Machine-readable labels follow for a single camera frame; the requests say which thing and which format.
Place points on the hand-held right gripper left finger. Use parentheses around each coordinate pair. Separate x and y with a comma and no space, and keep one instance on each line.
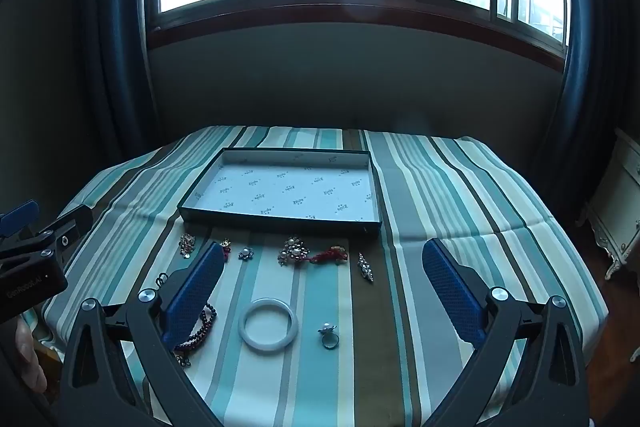
(195,292)

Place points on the white shallow box tray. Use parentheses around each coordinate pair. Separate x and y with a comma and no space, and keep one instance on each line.
(280,192)

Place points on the small flower brooch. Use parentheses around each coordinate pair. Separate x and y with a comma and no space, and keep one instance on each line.
(245,253)

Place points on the small red gold brooch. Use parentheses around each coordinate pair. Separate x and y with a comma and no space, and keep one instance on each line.
(226,247)

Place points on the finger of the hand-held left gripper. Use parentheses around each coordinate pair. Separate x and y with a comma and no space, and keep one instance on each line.
(20,213)
(67,227)

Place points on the white carved cabinet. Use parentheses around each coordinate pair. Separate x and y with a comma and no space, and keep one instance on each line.
(615,207)

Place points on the person's left hand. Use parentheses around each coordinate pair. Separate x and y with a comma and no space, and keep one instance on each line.
(27,352)

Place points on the crystal bar brooch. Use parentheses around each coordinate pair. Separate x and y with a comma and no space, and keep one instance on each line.
(365,267)

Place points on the striped teal tablecloth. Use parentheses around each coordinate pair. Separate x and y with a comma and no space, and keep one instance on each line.
(450,187)

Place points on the pearl cluster brooch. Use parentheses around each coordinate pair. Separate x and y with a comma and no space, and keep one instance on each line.
(294,251)

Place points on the dark blue curtain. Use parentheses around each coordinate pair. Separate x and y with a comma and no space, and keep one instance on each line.
(125,57)
(585,107)

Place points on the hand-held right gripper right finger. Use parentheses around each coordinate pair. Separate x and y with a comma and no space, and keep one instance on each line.
(455,297)

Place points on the red knotted tassel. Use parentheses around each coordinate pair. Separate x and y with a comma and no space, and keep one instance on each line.
(330,255)

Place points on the white jade bangle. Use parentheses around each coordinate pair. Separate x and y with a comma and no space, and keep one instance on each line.
(245,332)

